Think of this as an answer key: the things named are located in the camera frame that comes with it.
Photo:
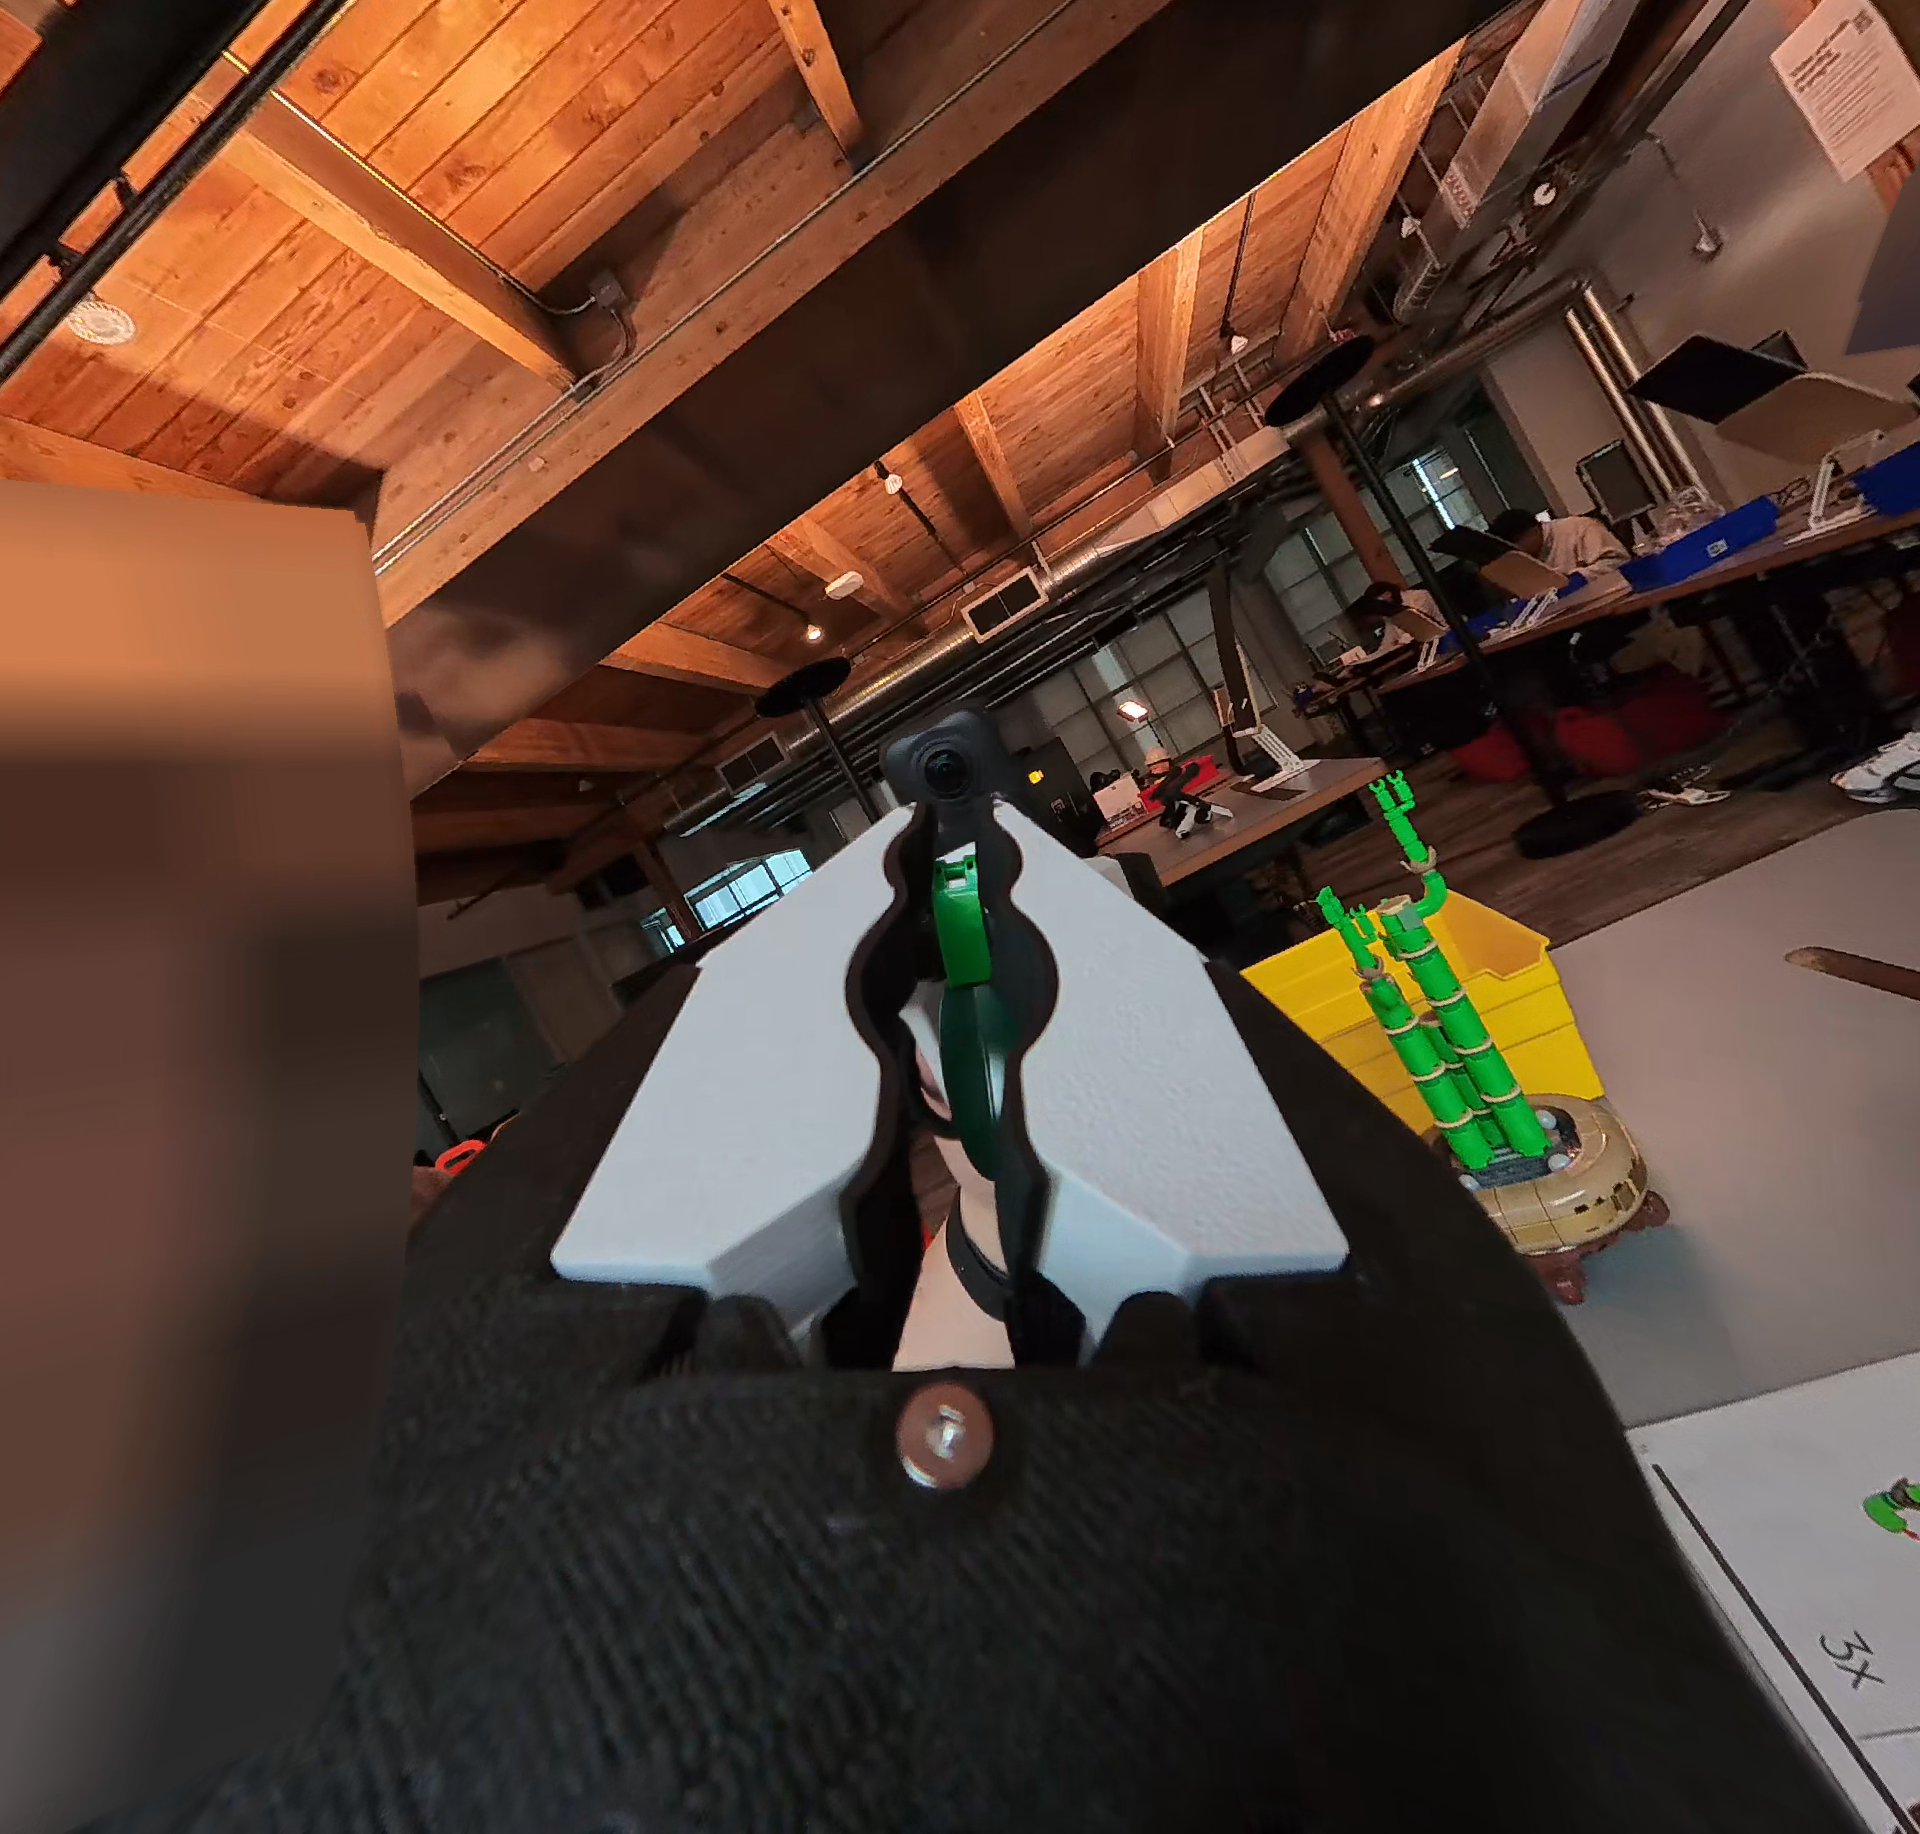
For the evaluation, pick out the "lego instruction booklet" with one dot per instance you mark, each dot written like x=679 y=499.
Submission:
x=1771 y=1536

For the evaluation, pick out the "white shoe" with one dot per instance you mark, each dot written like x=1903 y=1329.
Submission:
x=1885 y=767

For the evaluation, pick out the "yellow plastic bin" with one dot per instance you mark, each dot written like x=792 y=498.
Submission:
x=1500 y=964

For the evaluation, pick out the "silver ventilation duct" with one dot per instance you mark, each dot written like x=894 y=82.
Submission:
x=1561 y=46

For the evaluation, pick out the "black tilted screen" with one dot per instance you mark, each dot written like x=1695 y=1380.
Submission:
x=1710 y=374

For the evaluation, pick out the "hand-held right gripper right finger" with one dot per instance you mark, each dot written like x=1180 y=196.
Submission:
x=1169 y=1100

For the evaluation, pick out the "black disc-topped pole stand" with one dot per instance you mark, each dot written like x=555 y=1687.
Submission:
x=801 y=688

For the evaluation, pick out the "brown wooden piece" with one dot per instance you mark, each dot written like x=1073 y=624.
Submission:
x=1859 y=970

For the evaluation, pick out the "red beanbag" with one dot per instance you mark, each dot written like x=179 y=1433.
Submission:
x=1634 y=723

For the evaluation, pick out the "long wooden work table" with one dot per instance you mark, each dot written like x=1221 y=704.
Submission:
x=1724 y=576

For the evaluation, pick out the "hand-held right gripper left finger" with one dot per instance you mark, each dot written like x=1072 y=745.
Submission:
x=721 y=1100

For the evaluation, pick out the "white paper wall sign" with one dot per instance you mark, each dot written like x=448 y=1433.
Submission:
x=1848 y=72

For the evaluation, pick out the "green lego bamboo model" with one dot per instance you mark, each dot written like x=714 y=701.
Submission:
x=1441 y=992

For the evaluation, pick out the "green lego leaf piece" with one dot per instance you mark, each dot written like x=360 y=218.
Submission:
x=964 y=928

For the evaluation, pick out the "blue plastic bin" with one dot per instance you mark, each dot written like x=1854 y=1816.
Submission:
x=1710 y=537

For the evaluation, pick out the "brown table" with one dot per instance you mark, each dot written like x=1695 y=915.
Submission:
x=1245 y=804

